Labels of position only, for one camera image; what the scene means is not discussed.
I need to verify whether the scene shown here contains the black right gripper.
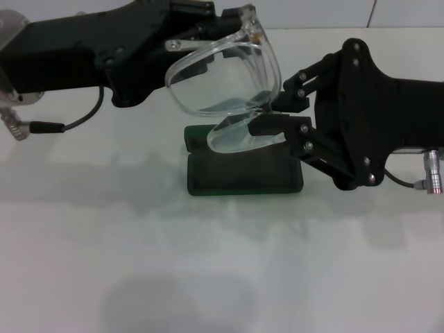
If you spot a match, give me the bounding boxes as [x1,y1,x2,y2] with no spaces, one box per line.
[248,37,444,191]

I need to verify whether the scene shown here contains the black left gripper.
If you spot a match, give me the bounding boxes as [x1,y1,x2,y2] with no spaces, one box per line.
[0,0,226,108]

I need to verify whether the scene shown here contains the clear white glasses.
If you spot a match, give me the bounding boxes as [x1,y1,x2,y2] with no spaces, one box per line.
[164,3,289,154]

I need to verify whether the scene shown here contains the green glasses case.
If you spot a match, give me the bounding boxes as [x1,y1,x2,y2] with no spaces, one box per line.
[183,124,306,197]

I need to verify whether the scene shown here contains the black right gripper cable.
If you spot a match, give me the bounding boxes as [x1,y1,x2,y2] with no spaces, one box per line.
[383,147,444,196]

